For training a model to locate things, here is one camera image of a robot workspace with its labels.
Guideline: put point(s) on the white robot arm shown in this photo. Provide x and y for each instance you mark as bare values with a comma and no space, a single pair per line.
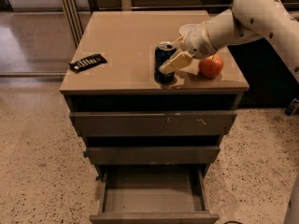
256,178

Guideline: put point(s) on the blue pepsi can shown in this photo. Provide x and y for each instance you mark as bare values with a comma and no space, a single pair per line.
163,52

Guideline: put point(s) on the red apple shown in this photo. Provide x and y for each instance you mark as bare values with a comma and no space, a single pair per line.
211,66

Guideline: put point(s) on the grey drawer cabinet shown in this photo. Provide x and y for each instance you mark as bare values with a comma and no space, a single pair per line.
126,82

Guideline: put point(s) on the grey open bottom drawer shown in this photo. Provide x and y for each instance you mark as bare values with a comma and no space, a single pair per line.
153,194

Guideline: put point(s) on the grey top drawer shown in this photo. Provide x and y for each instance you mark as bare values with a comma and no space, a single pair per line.
180,123

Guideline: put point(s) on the grey middle drawer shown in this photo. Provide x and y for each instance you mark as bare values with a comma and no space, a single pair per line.
151,155

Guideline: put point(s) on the black snack bar wrapper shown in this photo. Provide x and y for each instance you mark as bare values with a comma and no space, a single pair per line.
87,63

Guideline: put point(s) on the white ceramic bowl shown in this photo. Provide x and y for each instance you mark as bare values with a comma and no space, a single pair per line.
184,29

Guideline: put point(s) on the black object on floor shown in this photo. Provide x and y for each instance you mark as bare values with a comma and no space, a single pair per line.
292,108

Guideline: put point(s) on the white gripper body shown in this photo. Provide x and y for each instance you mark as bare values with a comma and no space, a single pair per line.
198,42

